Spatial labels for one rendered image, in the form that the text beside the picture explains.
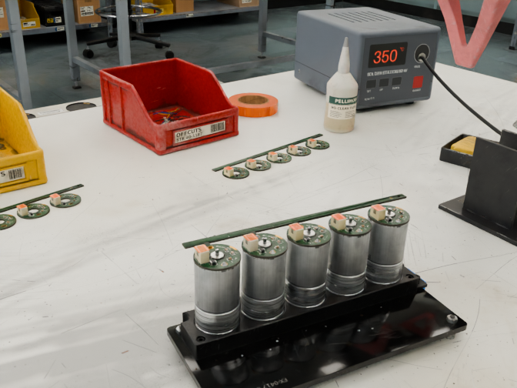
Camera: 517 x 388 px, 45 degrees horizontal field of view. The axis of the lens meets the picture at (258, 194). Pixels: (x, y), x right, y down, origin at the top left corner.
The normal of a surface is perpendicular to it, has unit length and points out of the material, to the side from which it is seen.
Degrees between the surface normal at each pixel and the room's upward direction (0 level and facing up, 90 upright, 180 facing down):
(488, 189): 90
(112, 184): 0
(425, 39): 90
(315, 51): 90
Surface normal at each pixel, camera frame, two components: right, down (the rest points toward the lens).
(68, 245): 0.03, -0.90
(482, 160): -0.81, 0.23
